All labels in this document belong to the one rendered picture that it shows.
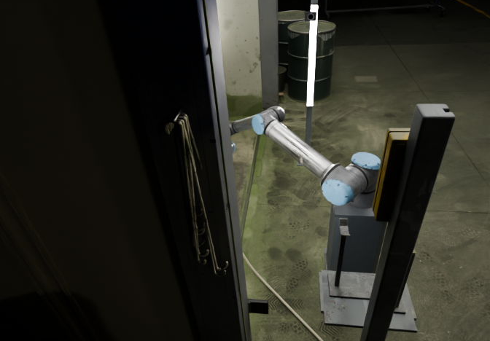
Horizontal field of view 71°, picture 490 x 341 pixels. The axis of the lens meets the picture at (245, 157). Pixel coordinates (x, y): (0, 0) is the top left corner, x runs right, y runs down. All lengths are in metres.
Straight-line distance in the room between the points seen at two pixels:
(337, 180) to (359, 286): 0.54
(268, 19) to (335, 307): 2.90
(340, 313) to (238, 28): 2.98
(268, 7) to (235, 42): 0.49
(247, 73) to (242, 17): 0.59
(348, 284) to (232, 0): 2.92
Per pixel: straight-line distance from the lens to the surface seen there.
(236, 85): 3.96
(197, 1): 0.75
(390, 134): 0.86
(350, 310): 1.41
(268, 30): 3.72
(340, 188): 1.74
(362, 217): 1.97
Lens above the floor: 1.97
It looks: 34 degrees down
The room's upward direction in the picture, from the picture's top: 5 degrees counter-clockwise
